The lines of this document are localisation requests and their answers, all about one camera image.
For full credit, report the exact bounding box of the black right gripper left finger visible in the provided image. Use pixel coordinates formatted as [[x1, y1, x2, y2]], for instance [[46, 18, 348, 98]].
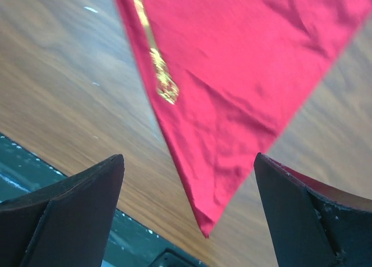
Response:
[[1, 154, 124, 266]]

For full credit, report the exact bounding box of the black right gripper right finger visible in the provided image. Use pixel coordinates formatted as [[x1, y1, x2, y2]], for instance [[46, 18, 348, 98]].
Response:
[[254, 153, 371, 266]]

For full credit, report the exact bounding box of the red cloth napkin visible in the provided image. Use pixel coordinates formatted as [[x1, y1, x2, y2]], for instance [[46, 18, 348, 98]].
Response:
[[115, 0, 371, 237]]

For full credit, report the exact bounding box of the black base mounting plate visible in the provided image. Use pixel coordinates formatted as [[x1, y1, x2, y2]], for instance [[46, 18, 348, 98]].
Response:
[[1, 136, 203, 266]]

